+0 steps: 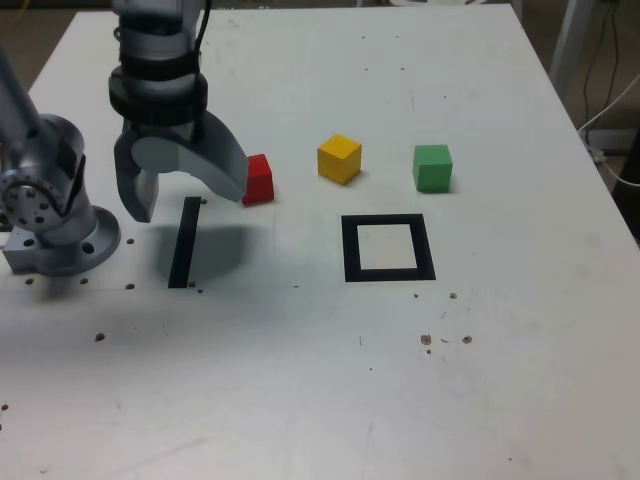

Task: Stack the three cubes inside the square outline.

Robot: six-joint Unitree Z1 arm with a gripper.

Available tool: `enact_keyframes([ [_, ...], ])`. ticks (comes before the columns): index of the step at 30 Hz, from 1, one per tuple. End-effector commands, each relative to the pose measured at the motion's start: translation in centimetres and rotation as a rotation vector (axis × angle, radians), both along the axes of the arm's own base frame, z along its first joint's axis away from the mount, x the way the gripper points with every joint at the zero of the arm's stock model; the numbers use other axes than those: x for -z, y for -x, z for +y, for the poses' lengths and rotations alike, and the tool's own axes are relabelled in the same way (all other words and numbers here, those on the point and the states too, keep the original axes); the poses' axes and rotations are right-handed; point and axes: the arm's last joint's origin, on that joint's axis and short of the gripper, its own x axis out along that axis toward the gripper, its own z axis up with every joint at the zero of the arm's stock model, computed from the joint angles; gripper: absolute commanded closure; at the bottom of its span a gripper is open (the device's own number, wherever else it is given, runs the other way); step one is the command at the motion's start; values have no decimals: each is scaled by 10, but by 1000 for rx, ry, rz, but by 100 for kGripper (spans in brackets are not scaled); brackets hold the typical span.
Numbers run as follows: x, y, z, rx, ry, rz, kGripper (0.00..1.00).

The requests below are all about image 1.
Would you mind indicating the red cube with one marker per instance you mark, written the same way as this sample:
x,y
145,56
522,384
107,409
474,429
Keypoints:
x,y
260,180

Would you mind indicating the yellow cube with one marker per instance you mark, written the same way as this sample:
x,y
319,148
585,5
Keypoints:
x,y
340,160

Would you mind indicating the green cube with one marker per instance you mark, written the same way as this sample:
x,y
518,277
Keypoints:
x,y
432,170

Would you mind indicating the white metal post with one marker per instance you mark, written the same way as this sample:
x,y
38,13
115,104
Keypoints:
x,y
567,40

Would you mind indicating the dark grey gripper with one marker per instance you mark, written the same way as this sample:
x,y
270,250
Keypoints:
x,y
165,131

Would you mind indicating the black tape square outline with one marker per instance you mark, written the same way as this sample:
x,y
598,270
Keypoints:
x,y
350,250

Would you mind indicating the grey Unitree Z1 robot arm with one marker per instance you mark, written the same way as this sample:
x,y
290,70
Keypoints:
x,y
50,145

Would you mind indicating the black tape strip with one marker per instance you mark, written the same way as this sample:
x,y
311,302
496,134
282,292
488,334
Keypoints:
x,y
185,240

